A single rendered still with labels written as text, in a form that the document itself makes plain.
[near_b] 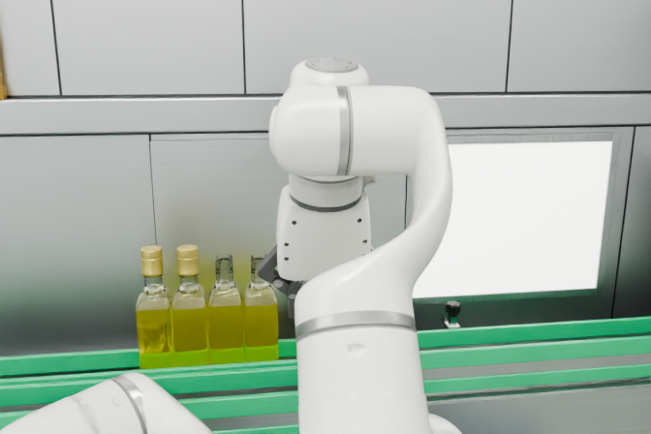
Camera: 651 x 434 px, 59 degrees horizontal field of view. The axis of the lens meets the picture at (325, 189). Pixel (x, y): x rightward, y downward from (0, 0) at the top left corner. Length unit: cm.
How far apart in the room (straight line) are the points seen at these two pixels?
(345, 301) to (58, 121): 80
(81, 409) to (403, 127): 40
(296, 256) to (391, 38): 60
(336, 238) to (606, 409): 77
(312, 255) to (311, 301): 22
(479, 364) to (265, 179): 50
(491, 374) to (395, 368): 75
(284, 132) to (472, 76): 74
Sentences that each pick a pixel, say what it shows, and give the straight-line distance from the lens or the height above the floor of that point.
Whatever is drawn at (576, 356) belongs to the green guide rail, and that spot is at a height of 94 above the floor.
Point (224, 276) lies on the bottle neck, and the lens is 97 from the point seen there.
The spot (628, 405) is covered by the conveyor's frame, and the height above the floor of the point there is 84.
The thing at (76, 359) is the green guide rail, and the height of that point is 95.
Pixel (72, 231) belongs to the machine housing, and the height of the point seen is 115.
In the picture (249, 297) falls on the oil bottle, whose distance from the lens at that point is 97.
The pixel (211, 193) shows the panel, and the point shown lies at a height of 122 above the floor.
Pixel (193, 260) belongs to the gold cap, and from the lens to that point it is 96.
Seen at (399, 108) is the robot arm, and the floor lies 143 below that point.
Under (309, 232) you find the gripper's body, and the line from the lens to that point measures 59.
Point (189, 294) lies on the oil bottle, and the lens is 97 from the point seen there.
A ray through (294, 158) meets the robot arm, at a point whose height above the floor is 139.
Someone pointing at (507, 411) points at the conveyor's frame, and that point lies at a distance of 114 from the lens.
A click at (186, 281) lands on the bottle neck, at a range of 97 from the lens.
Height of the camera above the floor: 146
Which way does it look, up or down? 13 degrees down
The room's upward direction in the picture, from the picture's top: straight up
